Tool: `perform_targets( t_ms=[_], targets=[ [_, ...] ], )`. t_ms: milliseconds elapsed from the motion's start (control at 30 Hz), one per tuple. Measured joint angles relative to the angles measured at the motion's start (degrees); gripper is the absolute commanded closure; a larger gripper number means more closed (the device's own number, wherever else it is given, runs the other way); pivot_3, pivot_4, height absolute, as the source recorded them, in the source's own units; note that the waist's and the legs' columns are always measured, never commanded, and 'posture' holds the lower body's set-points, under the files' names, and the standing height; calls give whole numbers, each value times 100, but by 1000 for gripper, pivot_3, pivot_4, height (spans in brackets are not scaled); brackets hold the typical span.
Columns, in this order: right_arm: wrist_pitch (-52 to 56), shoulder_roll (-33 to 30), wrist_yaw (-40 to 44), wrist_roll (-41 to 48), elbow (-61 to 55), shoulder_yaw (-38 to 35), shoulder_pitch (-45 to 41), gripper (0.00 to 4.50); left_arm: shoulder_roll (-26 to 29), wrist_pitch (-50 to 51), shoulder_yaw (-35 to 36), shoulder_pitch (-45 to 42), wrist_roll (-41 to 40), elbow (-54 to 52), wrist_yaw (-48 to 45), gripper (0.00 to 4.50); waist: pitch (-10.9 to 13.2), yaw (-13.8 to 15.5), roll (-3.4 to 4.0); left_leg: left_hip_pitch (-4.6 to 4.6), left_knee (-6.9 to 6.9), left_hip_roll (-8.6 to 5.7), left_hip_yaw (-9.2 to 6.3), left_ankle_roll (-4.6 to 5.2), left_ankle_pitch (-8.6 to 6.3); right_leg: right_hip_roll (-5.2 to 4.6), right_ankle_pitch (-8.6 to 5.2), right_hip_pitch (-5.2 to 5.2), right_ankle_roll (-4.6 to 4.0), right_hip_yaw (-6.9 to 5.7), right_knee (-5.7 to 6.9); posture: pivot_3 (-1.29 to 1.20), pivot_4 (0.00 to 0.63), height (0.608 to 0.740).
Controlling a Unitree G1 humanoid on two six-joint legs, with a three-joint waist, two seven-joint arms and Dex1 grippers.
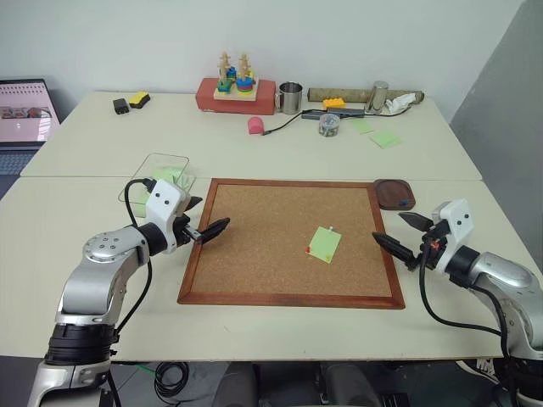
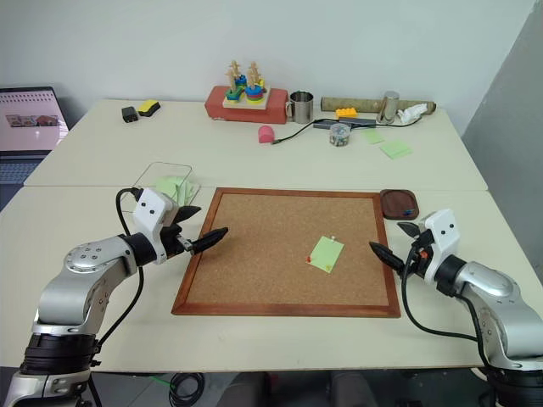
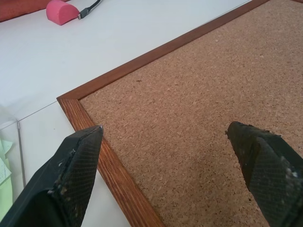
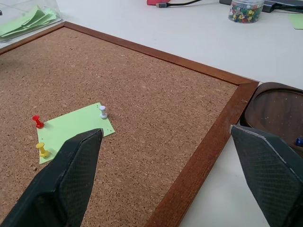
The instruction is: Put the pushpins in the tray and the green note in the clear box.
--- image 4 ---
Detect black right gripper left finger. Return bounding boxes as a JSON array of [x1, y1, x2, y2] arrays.
[[0, 128, 104, 227]]

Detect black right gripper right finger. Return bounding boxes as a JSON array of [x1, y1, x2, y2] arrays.
[[230, 124, 303, 227]]

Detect yellow push pin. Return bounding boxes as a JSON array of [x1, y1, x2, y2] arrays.
[[36, 142, 50, 158]]

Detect red push pin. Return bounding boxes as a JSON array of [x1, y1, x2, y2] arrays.
[[32, 115, 45, 129]]

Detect white push pin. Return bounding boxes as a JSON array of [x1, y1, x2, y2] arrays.
[[98, 105, 108, 119]]

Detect wood-framed cork board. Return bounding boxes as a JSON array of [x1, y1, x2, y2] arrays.
[[0, 21, 260, 227]]

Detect loose green paper note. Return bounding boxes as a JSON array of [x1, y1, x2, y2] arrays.
[[288, 13, 303, 30]]

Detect clear jar of push pins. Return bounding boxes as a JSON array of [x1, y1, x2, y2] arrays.
[[228, 0, 265, 24]]

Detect dark wooden tray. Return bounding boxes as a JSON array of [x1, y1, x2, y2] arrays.
[[240, 82, 303, 157]]

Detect grey flat device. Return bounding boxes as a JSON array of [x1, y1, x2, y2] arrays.
[[219, 0, 303, 14]]

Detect green paper sheets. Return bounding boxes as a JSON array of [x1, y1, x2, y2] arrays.
[[0, 5, 58, 38]]

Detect clear plastic box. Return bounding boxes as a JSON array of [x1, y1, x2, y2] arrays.
[[0, 0, 64, 50]]

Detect red flat object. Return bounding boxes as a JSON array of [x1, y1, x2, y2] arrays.
[[146, 0, 175, 6]]

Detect black usb cable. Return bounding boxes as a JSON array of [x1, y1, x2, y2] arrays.
[[156, 0, 202, 8]]

